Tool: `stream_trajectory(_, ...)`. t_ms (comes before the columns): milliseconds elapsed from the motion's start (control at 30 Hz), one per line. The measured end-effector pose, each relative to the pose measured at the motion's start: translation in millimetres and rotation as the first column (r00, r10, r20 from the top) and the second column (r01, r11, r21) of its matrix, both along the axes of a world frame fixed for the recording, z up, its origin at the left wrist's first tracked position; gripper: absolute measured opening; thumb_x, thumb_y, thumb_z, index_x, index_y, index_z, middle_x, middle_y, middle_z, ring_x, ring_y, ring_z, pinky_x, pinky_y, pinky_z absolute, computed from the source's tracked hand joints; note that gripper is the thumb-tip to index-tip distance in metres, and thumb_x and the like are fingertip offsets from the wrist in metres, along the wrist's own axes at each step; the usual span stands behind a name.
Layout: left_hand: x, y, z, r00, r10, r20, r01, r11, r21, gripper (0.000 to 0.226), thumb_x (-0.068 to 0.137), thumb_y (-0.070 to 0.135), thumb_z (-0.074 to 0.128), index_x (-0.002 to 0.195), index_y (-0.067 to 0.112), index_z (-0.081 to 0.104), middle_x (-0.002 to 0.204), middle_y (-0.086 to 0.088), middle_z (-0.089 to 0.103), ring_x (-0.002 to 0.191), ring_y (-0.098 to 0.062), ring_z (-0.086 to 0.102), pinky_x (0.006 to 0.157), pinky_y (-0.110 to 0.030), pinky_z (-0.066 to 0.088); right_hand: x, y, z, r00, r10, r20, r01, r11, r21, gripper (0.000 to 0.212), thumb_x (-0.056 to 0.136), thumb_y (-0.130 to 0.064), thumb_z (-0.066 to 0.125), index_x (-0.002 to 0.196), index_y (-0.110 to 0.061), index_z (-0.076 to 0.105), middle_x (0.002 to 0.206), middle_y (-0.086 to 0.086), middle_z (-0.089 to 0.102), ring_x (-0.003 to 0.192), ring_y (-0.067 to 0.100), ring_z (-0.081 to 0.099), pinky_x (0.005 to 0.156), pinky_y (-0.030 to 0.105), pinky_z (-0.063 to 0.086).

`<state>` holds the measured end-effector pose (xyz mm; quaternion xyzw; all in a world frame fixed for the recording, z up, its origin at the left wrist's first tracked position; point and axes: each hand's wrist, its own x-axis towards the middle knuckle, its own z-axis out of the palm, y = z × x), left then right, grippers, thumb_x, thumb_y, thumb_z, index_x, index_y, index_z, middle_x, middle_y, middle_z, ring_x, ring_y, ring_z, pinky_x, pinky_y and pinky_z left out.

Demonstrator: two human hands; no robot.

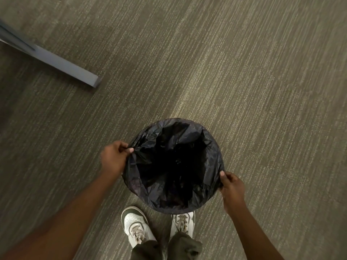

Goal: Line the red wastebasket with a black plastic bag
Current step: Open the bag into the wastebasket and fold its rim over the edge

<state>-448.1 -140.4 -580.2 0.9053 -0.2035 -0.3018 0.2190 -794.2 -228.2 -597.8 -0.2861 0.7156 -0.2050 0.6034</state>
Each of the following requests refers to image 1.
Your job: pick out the person's left hand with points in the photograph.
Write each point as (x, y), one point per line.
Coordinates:
(113, 158)

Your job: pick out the person's right hand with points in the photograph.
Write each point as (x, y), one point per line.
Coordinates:
(232, 190)

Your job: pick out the person's left thumb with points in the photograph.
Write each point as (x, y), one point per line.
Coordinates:
(128, 150)

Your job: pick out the person's right thumb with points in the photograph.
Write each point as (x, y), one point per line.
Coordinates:
(222, 178)

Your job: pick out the black plastic trash bag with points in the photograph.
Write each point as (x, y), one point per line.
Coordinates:
(173, 165)

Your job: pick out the person's right forearm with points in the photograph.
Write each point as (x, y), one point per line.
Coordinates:
(250, 234)

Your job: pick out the person's left forearm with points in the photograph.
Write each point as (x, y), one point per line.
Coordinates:
(58, 217)

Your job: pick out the person's right white sneaker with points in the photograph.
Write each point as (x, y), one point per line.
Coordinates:
(183, 223)

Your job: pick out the person's white sneaker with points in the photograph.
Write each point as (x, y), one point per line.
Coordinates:
(183, 223)
(137, 227)

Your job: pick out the person's left white sneaker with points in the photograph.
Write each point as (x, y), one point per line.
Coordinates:
(137, 227)

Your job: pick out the person's olive green trousers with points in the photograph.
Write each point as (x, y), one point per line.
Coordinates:
(166, 247)

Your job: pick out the grey metal furniture leg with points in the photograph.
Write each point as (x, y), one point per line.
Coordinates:
(58, 64)

